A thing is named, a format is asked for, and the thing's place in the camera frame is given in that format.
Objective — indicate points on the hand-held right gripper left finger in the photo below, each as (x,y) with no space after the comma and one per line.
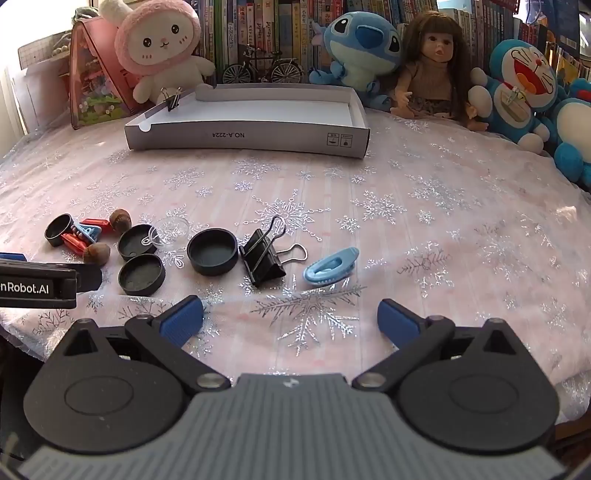
(182,321)

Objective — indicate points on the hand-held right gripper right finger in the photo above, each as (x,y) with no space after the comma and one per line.
(398,321)

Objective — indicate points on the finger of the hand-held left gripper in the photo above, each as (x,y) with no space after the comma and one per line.
(90,277)
(11,256)

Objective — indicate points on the brown acorn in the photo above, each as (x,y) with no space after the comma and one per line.
(121,220)
(97,254)

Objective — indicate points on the red plastic clip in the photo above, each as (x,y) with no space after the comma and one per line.
(97,225)
(73,242)

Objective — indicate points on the small blue plastic clip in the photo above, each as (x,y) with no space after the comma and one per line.
(90,232)

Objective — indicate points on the small black round lid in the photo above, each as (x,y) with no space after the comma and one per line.
(59,230)

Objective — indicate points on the large black round lid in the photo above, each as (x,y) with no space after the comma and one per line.
(212,254)

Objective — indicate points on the light blue hair clip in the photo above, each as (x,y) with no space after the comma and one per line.
(330,267)

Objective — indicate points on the clear plastic lid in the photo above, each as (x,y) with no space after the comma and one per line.
(173,228)

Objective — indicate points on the large black binder clip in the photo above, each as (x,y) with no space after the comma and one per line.
(261,261)

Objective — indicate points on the pink snowflake tablecloth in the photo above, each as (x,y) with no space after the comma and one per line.
(415,221)

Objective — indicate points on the pink house-shaped tin box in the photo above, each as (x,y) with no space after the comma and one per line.
(92,78)

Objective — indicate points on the small black binder clip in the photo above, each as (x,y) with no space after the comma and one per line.
(173,99)

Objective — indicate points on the white cardboard box tray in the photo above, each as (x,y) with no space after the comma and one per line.
(258,110)

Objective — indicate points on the pink bunny plush toy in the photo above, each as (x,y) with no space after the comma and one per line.
(159,44)

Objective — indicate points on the blue robot cat plush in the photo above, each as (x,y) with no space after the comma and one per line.
(517,92)
(572,129)

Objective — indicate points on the long-haired baby doll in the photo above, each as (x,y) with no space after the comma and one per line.
(431,60)

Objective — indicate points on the black miniature bicycle model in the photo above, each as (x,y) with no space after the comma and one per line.
(284,71)

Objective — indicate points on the blue alien plush toy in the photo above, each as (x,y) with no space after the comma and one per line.
(360,46)

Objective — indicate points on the row of books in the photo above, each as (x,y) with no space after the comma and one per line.
(258,27)

